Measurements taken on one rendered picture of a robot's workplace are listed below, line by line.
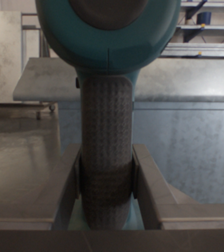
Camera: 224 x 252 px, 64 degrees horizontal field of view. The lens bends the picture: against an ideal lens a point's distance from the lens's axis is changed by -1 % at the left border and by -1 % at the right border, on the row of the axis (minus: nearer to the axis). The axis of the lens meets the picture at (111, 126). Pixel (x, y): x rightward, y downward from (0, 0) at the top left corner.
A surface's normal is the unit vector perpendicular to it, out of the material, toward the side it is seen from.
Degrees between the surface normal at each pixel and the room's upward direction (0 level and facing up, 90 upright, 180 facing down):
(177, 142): 90
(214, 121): 90
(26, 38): 78
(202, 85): 67
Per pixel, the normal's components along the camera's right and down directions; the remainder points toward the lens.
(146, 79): 0.03, -0.14
